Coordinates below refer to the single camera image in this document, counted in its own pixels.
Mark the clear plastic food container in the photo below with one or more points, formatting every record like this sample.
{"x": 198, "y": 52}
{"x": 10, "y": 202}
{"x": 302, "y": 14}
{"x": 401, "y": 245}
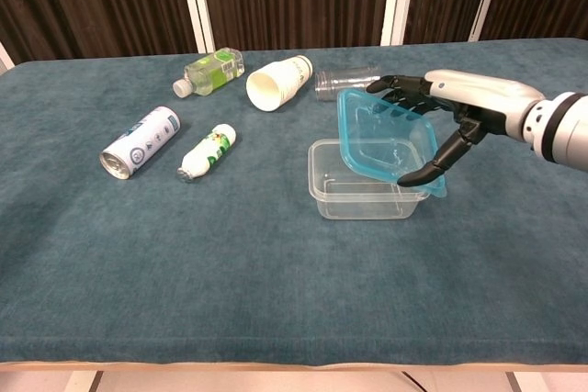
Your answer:
{"x": 358, "y": 208}

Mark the white blue drink can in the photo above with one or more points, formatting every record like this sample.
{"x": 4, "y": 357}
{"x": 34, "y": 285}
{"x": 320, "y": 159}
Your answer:
{"x": 142, "y": 142}

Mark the clear plastic jar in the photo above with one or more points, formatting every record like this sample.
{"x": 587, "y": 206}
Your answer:
{"x": 333, "y": 82}

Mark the teal tablecloth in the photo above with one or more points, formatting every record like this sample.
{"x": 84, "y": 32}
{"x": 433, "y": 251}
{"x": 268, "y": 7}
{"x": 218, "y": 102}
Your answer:
{"x": 229, "y": 272}

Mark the white green yogurt bottle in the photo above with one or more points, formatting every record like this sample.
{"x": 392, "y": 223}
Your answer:
{"x": 206, "y": 153}

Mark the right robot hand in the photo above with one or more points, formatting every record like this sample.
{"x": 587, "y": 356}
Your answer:
{"x": 482, "y": 98}

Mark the green label water bottle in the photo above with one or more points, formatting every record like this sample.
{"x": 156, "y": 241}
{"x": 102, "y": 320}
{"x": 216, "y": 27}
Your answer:
{"x": 211, "y": 71}

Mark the teal plastic container lid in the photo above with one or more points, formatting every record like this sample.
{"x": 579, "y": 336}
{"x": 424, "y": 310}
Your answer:
{"x": 367, "y": 135}

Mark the white paper cup stack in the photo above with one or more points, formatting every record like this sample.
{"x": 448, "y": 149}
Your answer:
{"x": 280, "y": 82}

